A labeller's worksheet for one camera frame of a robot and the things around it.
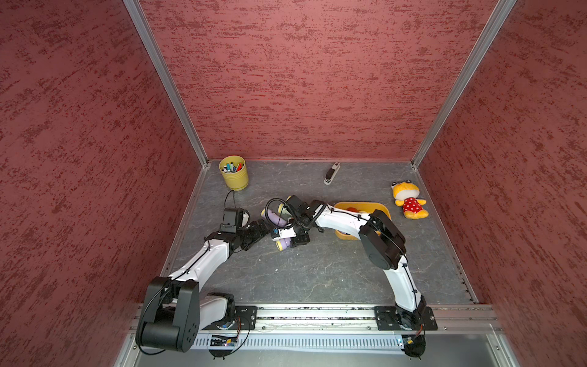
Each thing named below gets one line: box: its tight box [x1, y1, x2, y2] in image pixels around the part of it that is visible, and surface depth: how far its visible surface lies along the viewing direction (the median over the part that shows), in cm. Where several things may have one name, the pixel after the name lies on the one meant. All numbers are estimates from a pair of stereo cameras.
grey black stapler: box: [324, 160, 341, 186], surface depth 115 cm
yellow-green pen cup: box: [218, 155, 250, 192], surface depth 105 cm
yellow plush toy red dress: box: [391, 179, 429, 220], surface depth 102 cm
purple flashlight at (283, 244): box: [275, 237, 292, 252], surface depth 89 cm
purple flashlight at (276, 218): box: [260, 207, 289, 228], surface depth 98 cm
